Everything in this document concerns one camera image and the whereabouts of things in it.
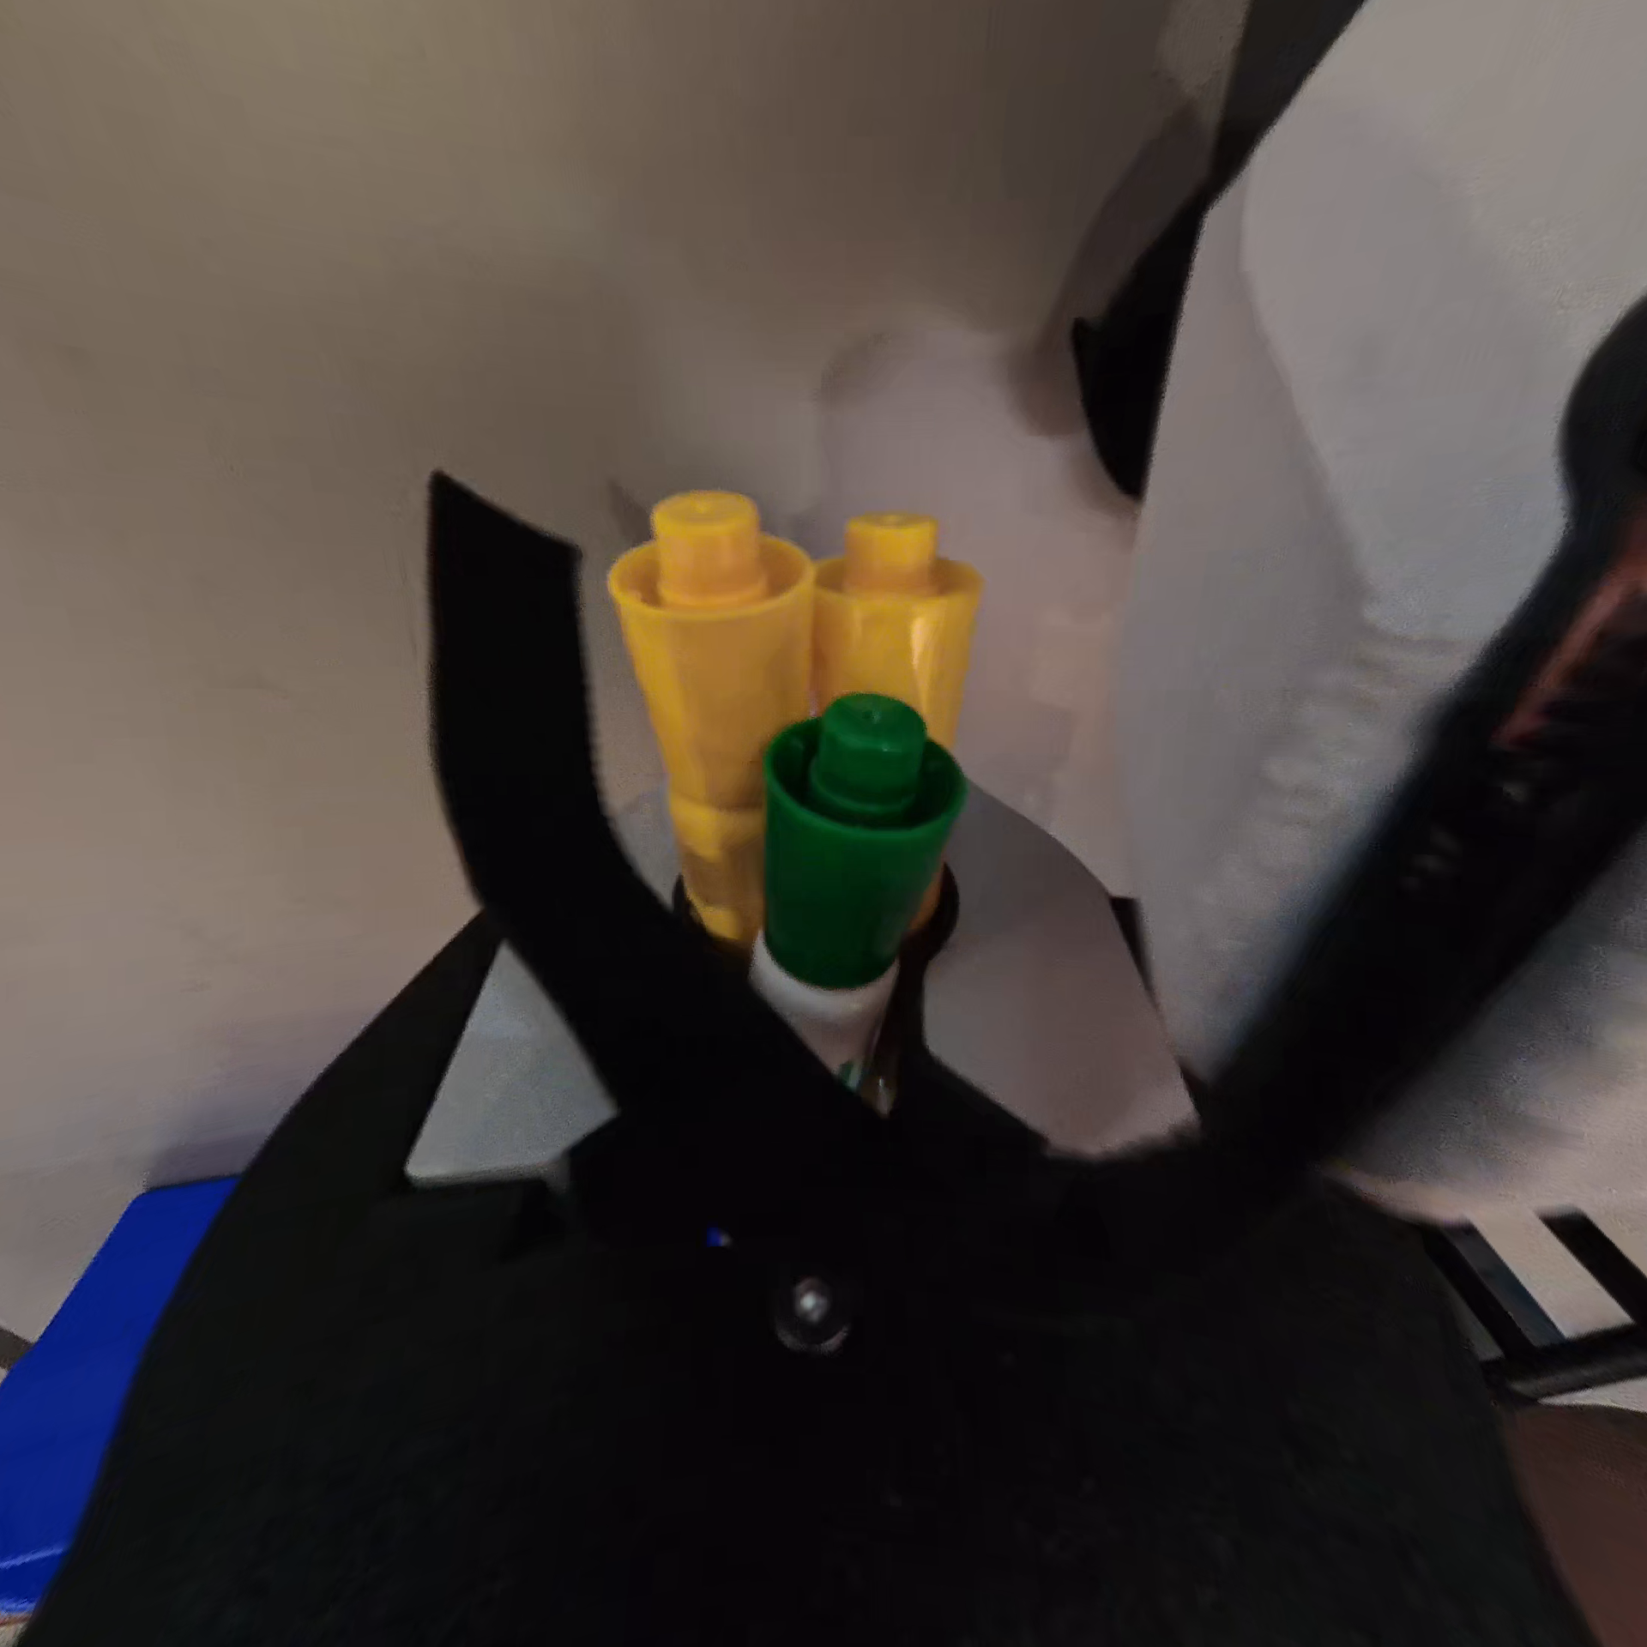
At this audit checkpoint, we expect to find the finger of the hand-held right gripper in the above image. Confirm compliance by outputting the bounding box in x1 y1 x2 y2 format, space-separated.
1338 843 1647 1230
1073 0 1647 1089

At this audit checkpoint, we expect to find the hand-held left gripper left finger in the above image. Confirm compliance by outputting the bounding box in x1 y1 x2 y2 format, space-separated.
402 792 684 1186

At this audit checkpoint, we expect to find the yellow highlighter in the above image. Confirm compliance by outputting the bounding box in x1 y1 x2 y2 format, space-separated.
811 512 985 774
607 492 820 948

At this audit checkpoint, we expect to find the black hook-and-loop strap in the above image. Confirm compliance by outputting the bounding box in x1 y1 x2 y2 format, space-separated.
425 300 1647 1244

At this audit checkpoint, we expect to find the blue plastic bin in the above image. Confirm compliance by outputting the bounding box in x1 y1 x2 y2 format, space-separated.
0 1178 247 1616

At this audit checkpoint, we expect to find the green white dry-erase marker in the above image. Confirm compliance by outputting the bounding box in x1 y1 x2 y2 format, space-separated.
750 695 968 1115

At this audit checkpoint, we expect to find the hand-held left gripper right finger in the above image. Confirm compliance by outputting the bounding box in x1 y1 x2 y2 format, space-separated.
917 774 1207 1156

